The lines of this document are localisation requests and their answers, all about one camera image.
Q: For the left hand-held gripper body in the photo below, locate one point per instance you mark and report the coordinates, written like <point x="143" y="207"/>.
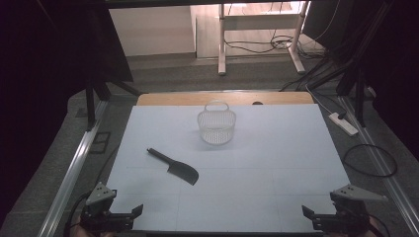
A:
<point x="99" y="210"/>

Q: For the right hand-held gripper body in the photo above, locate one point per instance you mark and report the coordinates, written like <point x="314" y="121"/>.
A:
<point x="349" y="207"/>

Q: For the black spatula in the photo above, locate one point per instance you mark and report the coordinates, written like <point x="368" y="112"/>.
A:
<point x="179" y="169"/>

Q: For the white plastic basket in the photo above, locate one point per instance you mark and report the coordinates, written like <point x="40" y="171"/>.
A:
<point x="216" y="126"/>

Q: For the person's left hand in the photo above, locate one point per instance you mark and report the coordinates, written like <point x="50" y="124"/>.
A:
<point x="82" y="233"/>

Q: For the person's right hand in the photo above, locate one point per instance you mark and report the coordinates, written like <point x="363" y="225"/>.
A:
<point x="374" y="230"/>

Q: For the white power strip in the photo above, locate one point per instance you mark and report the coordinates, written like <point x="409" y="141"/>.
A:
<point x="343" y="124"/>

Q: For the black metal stand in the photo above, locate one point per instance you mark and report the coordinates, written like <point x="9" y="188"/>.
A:
<point x="357" y="82"/>
<point x="90" y="105"/>

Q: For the black curtain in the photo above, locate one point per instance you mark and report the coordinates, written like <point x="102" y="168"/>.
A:
<point x="49" y="49"/>

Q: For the aluminium rail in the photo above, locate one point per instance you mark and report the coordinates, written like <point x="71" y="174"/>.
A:
<point x="388" y="177"/>
<point x="74" y="171"/>

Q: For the white desk frame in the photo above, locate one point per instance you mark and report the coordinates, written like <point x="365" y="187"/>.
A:
<point x="260" y="23"/>

